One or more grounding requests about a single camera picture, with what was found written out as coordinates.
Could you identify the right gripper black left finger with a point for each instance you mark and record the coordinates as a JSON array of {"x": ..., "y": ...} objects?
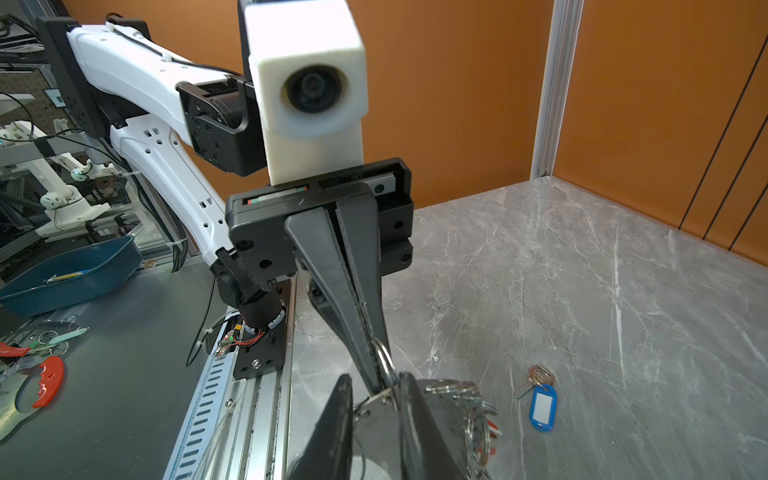
[{"x": 329, "y": 451}]

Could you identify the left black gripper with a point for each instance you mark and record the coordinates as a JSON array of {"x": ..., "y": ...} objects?
[{"x": 346, "y": 291}]

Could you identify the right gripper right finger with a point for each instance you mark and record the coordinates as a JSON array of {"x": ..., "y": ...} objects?
[{"x": 423, "y": 451}]

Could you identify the metal keyring with chain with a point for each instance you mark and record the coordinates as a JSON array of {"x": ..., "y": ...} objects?
[{"x": 457, "y": 406}]

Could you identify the blue tag key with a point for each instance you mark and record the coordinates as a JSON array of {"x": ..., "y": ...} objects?
[{"x": 540, "y": 382}]

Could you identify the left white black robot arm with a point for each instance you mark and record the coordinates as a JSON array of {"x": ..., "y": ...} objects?
[{"x": 264, "y": 169}]

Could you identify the white vented grille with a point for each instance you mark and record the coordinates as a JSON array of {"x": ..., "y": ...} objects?
[{"x": 204, "y": 448}]

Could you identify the blue plastic bin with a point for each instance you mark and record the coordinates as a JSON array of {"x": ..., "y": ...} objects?
[{"x": 72, "y": 278}]

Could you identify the red plastic tool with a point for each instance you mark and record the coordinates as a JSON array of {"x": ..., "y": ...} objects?
[{"x": 51, "y": 378}]

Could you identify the aluminium front rail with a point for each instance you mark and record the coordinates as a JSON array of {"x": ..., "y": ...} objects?
[{"x": 261, "y": 441}]

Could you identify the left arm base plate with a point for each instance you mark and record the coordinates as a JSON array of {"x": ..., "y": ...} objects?
[{"x": 268, "y": 354}]

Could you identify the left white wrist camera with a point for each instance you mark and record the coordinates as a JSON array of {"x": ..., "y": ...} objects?
[{"x": 307, "y": 62}]

